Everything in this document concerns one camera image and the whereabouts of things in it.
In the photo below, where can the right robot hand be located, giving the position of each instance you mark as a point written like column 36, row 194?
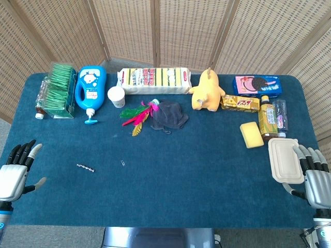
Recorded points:
column 315, row 180

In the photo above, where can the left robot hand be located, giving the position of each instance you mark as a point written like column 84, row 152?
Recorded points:
column 13, row 175

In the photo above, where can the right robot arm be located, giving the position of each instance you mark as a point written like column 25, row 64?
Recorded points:
column 323, row 230

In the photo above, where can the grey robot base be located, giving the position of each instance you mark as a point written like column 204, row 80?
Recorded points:
column 159, row 237

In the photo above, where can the small metal paper clip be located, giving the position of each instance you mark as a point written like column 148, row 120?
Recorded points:
column 122, row 163

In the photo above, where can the beige lidded food container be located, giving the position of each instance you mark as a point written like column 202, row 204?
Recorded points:
column 284, row 160

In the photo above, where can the clear bottle with purple label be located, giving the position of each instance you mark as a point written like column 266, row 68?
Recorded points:
column 281, row 117

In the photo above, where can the tea bottle with yellow label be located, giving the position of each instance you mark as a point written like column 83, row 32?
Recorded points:
column 268, row 118

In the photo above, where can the yellow sponge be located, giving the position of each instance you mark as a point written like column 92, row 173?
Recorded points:
column 251, row 134

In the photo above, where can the clear bottle with white cap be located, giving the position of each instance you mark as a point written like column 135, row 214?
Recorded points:
column 41, row 98

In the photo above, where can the clear box of green packets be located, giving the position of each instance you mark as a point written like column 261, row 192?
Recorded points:
column 60, row 91

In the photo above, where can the yellow snack box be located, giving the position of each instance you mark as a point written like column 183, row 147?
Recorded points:
column 240, row 103

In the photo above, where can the blue cookie box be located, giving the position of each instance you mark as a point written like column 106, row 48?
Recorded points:
column 257, row 86

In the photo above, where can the blue detergent pump bottle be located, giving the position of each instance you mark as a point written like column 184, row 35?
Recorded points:
column 90, row 87

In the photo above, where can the white paper cup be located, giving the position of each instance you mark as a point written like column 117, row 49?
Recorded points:
column 117, row 96

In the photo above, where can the colourful feather shuttlecock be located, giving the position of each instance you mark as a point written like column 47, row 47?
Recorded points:
column 139, row 115

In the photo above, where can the yellow plush toy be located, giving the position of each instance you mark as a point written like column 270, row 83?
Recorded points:
column 207, row 91

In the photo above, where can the blue table cloth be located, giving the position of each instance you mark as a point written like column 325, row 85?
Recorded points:
column 165, row 186

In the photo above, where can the dark grey cloth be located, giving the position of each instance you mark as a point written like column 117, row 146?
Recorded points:
column 169, row 115

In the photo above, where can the pack of yellow green sponges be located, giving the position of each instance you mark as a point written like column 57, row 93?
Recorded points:
column 155, row 80

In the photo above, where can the woven folding screen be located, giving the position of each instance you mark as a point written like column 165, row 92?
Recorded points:
column 165, row 31

